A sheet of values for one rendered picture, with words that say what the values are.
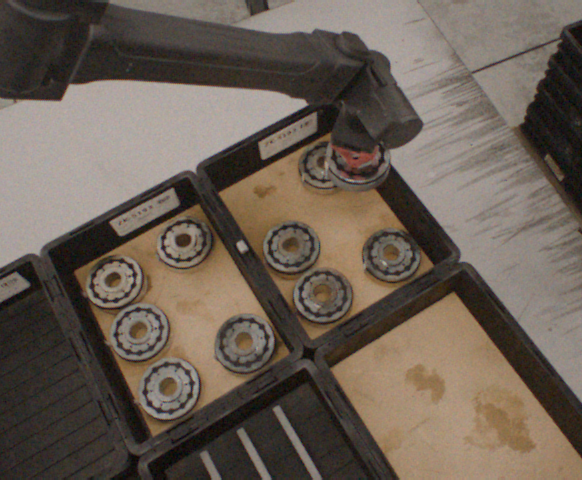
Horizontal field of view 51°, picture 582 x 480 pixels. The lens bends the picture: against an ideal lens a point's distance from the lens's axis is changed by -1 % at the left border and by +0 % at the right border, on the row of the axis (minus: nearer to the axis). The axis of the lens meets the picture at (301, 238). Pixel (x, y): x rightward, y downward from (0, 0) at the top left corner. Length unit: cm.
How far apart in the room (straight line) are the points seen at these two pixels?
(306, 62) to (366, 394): 57
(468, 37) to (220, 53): 203
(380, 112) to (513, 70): 178
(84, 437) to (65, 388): 9
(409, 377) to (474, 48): 172
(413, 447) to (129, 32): 76
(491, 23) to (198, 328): 190
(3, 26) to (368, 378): 77
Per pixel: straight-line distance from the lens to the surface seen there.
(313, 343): 97
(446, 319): 110
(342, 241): 114
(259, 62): 65
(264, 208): 118
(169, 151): 144
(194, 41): 60
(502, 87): 246
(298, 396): 105
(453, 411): 106
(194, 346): 110
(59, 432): 114
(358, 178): 96
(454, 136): 143
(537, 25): 270
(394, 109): 78
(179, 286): 114
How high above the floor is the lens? 186
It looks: 65 degrees down
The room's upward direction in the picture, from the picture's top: 7 degrees counter-clockwise
